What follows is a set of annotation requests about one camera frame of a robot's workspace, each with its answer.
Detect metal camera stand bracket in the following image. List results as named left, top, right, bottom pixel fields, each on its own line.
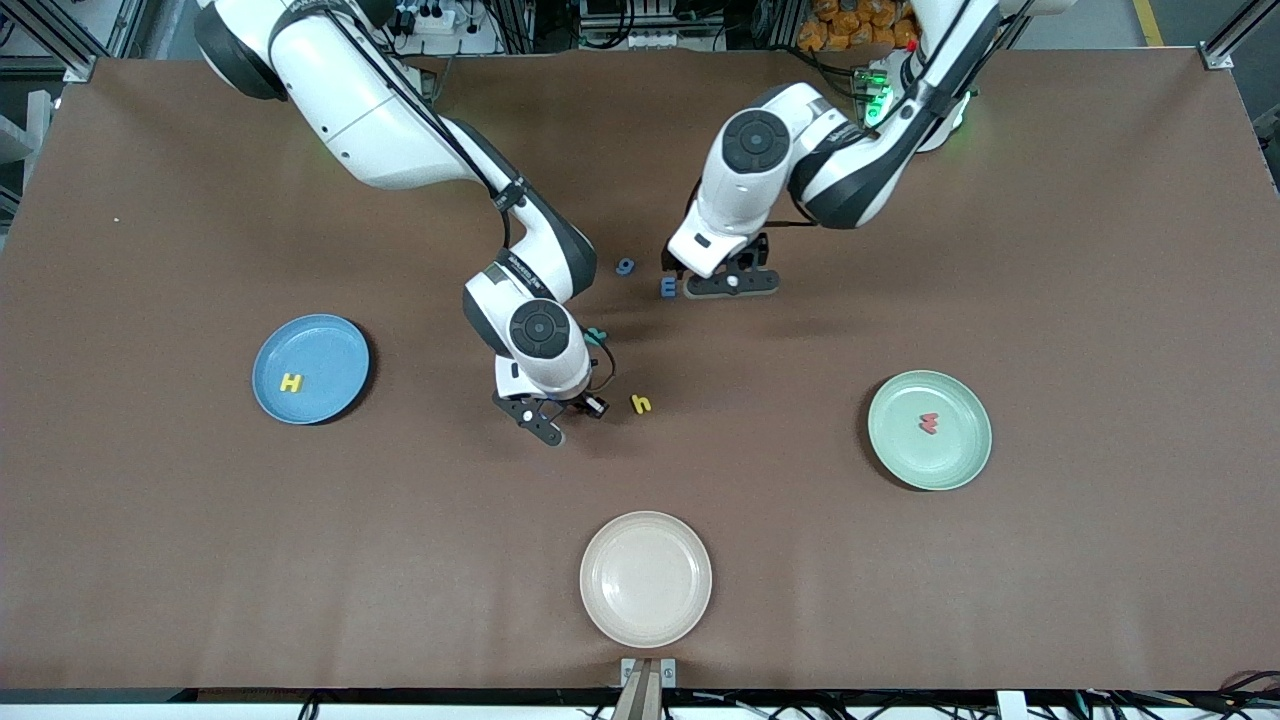
left=612, top=657, right=678, bottom=720

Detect green plate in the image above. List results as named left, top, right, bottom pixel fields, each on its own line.
left=867, top=370, right=993, bottom=492

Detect beige plate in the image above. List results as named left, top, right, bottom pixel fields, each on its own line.
left=579, top=511, right=713, bottom=649

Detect aluminium frame profile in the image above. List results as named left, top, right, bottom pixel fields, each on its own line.
left=25, top=0, right=136, bottom=83
left=1200, top=0, right=1280, bottom=71

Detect brown table mat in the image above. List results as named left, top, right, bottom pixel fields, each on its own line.
left=0, top=48, right=1280, bottom=693

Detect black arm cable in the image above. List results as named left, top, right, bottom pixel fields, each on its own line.
left=330, top=0, right=618, bottom=401
left=685, top=0, right=1011, bottom=231

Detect white power strip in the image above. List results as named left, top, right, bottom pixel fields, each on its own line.
left=385, top=3, right=459, bottom=37

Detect electronics rack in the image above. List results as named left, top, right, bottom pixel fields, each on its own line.
left=578, top=0, right=726, bottom=51

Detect blue plate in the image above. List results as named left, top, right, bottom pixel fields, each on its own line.
left=252, top=314, right=371, bottom=426

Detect orange snack bags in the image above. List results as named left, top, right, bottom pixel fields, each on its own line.
left=797, top=0, right=923, bottom=53

